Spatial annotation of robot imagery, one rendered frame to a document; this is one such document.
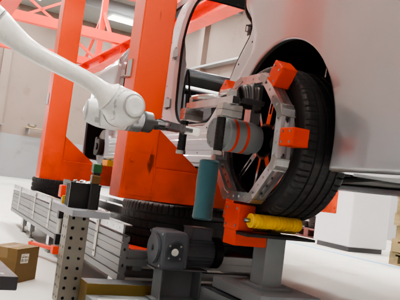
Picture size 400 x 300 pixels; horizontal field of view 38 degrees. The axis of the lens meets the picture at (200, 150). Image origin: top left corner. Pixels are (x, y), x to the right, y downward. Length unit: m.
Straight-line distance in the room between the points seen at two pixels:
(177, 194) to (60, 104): 2.01
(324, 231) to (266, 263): 5.89
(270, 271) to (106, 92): 1.11
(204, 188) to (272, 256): 0.41
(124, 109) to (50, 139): 2.79
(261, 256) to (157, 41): 1.11
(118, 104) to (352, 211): 6.38
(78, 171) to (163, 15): 2.10
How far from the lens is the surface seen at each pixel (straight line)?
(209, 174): 2.46
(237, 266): 3.11
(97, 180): 2.57
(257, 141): 2.40
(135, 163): 2.69
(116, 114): 1.83
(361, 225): 8.09
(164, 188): 2.76
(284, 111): 2.24
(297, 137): 2.16
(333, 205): 5.80
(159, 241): 2.58
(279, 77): 2.31
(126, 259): 2.84
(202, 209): 2.46
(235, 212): 2.41
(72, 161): 4.62
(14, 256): 3.14
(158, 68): 2.77
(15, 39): 1.96
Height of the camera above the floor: 0.63
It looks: 3 degrees up
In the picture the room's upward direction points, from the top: 7 degrees clockwise
